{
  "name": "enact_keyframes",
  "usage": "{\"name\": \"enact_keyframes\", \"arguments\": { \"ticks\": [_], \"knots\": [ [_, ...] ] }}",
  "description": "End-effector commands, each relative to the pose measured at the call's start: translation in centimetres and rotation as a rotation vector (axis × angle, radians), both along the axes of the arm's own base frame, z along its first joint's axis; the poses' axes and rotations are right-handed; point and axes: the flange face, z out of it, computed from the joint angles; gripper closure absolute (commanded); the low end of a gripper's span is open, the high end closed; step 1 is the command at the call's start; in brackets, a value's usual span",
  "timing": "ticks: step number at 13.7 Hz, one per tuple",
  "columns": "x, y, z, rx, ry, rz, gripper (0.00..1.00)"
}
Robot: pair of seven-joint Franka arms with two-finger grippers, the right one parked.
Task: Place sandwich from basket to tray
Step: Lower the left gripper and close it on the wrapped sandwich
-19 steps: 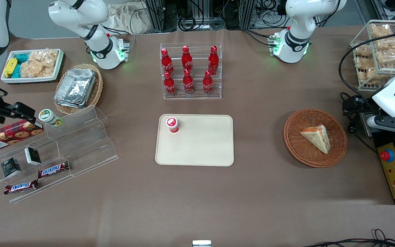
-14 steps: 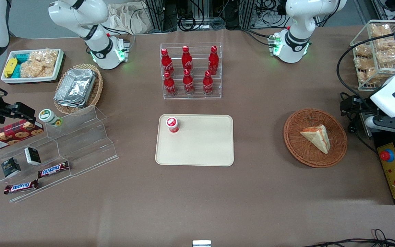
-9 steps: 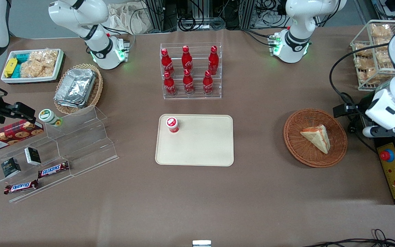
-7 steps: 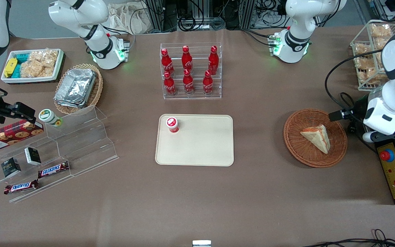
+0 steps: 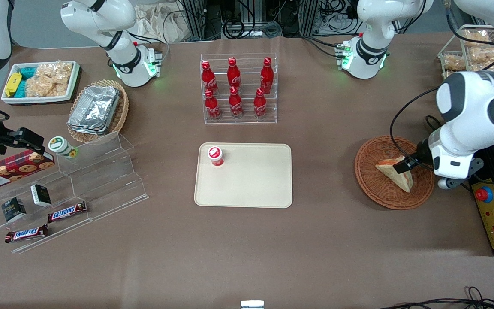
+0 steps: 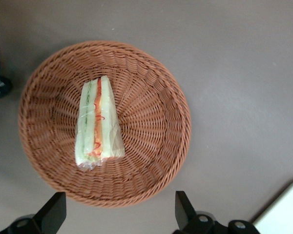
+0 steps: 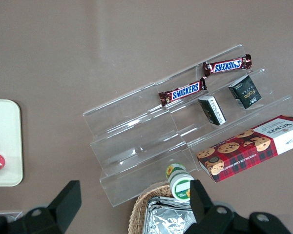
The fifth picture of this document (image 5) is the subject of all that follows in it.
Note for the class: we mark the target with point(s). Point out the small bag of crackers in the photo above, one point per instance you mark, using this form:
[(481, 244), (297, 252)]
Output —
[(453, 63)]

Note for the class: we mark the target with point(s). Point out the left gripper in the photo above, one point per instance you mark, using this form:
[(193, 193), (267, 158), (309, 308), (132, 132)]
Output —
[(421, 153)]

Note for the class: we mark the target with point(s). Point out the green lidded yogurt cup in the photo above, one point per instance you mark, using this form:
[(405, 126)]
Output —
[(60, 146)]

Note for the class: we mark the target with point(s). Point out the small black box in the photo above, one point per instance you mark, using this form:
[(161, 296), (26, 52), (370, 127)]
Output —
[(41, 195), (13, 209)]

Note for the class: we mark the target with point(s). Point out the beige crumpled cloth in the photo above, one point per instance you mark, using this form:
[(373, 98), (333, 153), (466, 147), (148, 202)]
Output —
[(161, 23)]

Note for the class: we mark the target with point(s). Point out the stack of foil trays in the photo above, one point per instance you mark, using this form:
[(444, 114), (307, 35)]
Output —
[(94, 109)]

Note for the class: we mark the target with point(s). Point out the white rectangular snack tray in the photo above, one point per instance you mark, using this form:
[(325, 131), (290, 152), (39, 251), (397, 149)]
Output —
[(71, 92)]

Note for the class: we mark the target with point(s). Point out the round brown wicker basket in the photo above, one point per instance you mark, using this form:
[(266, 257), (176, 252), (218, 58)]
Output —
[(375, 189)]

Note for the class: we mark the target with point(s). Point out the clear acrylic step stand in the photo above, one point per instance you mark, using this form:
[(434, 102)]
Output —
[(105, 171)]

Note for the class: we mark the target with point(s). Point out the small red yogurt drink bottle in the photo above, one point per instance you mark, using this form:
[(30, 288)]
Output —
[(215, 156)]

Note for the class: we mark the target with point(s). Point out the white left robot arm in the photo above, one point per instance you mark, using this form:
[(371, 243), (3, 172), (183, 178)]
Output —
[(470, 103)]

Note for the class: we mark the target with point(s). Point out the oval tan wicker basket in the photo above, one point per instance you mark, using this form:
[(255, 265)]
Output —
[(122, 111)]

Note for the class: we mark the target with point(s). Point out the yellow snack packet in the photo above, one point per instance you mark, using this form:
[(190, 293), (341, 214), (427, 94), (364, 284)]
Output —
[(13, 83)]

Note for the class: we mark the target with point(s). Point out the bag of rice crackers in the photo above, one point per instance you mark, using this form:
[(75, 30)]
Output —
[(49, 79)]

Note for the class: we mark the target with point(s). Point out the snickers chocolate bar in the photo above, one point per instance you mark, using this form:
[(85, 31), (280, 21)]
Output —
[(67, 212), (26, 234)]

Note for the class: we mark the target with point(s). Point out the clear acrylic bottle rack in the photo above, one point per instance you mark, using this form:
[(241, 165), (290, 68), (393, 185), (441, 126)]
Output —
[(247, 122)]

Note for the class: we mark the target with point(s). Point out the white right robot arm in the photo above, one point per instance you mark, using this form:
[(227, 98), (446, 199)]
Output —
[(125, 64)]

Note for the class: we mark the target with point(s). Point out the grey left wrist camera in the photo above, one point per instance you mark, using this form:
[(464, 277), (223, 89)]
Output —
[(461, 178)]

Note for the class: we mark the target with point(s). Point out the large bag of crackers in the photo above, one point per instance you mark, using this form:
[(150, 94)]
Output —
[(480, 51)]

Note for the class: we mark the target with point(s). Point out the red cola bottle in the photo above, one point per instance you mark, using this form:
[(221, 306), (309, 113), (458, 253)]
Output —
[(260, 106), (266, 77), (212, 107), (233, 75), (235, 105), (208, 77)]

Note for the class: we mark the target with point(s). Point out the teal snack packet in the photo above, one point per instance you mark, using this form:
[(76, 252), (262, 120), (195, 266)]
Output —
[(26, 75)]

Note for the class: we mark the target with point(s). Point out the red cookie box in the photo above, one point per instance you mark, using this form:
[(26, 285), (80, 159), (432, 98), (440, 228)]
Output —
[(11, 169)]

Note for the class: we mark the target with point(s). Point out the small white device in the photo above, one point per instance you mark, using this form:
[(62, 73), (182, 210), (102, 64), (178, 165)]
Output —
[(252, 304)]

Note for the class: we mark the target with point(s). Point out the beige plastic tray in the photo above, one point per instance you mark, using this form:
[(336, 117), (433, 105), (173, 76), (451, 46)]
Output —
[(251, 180)]

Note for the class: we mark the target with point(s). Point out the triangle sandwich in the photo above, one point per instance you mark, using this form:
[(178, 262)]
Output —
[(397, 176)]

